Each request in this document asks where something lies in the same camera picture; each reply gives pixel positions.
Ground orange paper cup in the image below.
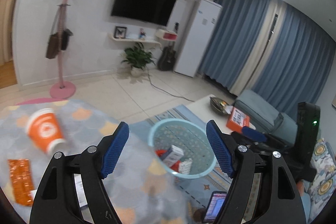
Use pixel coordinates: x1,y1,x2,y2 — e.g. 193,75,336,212
26,108,67,156

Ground white dotted paper bag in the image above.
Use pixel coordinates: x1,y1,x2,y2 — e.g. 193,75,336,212
178,158,193,174

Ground light blue laundry basket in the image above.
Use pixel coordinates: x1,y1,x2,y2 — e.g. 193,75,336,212
147,118,217,180

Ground white blue carton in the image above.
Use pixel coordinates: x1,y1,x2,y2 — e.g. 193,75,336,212
159,145,184,167

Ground red blue playing card box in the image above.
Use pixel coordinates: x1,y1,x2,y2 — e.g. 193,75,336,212
155,147,184,172

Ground orange foil packet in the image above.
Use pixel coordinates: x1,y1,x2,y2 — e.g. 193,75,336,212
7,159,34,206

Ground teal sofa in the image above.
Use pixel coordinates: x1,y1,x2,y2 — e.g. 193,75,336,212
234,90,335,223

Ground smartphone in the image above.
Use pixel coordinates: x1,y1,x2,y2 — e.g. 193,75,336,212
202,191,227,223

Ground orange tissue box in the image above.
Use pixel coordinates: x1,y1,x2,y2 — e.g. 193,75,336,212
226,107,250,133

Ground scallop pattern tablecloth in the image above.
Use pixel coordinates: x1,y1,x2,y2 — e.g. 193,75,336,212
1,100,189,223

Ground dark bowl with snacks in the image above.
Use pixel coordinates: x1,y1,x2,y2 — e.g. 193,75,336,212
210,97,232,116

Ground white coffee table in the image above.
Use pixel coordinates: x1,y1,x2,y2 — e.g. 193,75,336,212
187,94,255,134

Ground pink coat rack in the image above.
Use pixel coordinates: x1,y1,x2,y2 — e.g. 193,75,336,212
50,0,76,100

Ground blue curtains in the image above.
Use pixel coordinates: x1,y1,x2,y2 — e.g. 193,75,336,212
199,0,335,118

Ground brown hanging bag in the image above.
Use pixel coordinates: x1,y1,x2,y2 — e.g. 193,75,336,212
46,9,60,59

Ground black acoustic guitar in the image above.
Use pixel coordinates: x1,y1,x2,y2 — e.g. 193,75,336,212
157,22,179,71

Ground green potted plant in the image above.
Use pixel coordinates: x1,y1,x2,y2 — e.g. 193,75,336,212
121,42,155,77

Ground black hanging bag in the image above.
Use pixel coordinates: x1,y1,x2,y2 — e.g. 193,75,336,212
60,7,74,51

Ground white refrigerator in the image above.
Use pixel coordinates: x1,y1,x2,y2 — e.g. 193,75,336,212
174,0,222,77

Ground framed butterfly picture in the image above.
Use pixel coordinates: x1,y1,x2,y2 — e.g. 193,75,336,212
113,26,127,39

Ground black floor cable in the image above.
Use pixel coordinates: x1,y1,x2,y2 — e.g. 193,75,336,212
146,67,197,102

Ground white red wall box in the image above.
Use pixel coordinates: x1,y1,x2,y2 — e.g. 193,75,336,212
155,29,178,42

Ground white lower wall shelf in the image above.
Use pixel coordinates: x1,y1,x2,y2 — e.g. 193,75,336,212
108,33,162,47

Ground black wall television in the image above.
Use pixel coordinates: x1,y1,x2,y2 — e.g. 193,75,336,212
110,0,177,26

